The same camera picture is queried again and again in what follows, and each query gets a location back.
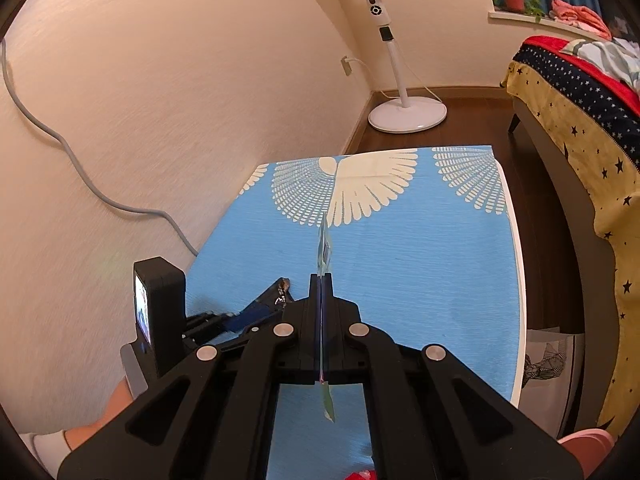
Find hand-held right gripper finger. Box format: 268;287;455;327
320;272;586;480
57;274;321;480

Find white printed tote bag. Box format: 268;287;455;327
520;327;586;436

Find pink folded clothes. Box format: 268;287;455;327
550;0;613;41

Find white standing fan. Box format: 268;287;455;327
290;0;447;134

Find striped duvet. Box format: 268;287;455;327
560;37;640;96

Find navy star-print blanket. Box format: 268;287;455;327
515;35;640;171

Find white plug with cord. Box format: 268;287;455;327
341;55;441;106

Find black wrapper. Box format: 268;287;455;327
272;276;296;311

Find green printed packet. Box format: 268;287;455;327
314;212;338;425

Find grey bed frame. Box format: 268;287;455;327
507;95;618;436

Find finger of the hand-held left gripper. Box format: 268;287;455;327
240;282;283;317
222;300;286;333

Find pink plastic container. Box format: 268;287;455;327
557;427;616;480

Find person's left forearm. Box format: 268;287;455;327
20;377;141;480

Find grey wall cable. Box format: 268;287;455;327
0;40;201;256

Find bed with star blanket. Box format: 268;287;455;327
500;57;640;433

